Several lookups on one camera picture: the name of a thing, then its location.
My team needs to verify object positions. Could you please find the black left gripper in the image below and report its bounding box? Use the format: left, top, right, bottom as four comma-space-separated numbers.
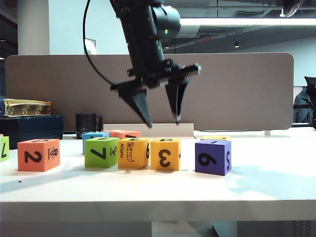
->
110, 58, 202, 128

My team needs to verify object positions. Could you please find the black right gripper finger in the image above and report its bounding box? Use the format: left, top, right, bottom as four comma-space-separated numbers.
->
280, 0, 295, 18
292, 0, 307, 14

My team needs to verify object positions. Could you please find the yellow block letter P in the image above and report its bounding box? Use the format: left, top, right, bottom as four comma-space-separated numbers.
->
150, 138, 181, 171

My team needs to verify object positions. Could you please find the yellow block letter E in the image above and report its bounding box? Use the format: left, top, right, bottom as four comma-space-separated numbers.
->
118, 137, 151, 170

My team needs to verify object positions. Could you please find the green block letter E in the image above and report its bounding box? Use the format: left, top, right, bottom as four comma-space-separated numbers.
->
84, 137, 120, 168

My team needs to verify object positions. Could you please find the orange-red block letter D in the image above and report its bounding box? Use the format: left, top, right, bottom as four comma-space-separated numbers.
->
17, 138, 61, 172

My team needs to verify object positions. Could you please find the orange-red block letter M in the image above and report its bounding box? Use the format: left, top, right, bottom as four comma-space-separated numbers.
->
110, 130, 141, 140

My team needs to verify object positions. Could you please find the yellow block letter T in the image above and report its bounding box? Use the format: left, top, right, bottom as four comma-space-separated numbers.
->
200, 135, 231, 142

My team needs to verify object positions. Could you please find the green block letter N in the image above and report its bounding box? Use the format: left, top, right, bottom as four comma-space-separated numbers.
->
0, 135, 10, 163

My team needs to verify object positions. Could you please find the white ceiling light strip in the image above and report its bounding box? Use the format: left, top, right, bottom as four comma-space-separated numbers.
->
180, 17, 316, 26

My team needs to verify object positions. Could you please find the blue block fish picture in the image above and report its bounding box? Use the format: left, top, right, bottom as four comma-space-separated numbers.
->
82, 132, 111, 156

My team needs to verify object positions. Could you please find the black mug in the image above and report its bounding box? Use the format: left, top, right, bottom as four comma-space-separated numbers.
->
75, 113, 103, 139

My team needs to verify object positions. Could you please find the purple block number 6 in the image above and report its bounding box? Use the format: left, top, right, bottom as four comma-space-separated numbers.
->
195, 139, 233, 176

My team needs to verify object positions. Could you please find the brown desk partition panel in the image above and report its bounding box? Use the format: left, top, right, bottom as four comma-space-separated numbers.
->
4, 52, 295, 132

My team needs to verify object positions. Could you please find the black office chair headrest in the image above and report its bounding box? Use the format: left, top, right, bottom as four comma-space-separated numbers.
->
304, 76, 316, 93

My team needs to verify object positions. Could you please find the person in dark jacket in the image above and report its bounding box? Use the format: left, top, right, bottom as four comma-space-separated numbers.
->
293, 87, 316, 124

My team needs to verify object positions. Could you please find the dark blue case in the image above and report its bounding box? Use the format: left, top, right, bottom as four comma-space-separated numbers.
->
0, 115, 64, 150

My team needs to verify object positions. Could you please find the beige cable tray flap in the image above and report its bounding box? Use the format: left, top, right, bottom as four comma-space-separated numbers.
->
103, 123, 195, 138

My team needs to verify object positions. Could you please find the wall poster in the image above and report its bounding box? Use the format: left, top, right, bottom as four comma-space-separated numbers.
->
83, 38, 97, 55

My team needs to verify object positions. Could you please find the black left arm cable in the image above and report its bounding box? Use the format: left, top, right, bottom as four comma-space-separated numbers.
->
82, 0, 117, 87

